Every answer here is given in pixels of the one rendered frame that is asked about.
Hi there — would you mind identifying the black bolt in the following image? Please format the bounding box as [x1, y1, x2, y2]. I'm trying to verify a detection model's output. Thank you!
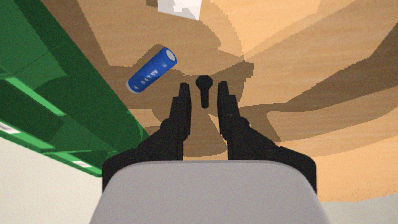
[196, 75, 213, 109]

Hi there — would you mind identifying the blue battery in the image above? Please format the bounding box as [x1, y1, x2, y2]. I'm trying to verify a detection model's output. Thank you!
[126, 47, 177, 94]

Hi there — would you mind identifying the black and white eraser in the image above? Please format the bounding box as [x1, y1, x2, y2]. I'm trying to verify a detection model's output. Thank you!
[158, 0, 202, 20]

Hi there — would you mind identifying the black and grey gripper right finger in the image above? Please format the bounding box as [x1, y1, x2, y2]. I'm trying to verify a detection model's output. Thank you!
[217, 81, 317, 195]

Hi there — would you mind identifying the green rack of bins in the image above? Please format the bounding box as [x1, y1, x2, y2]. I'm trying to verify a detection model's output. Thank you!
[0, 0, 149, 178]

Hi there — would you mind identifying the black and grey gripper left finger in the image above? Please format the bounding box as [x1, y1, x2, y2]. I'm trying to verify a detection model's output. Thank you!
[102, 83, 192, 194]

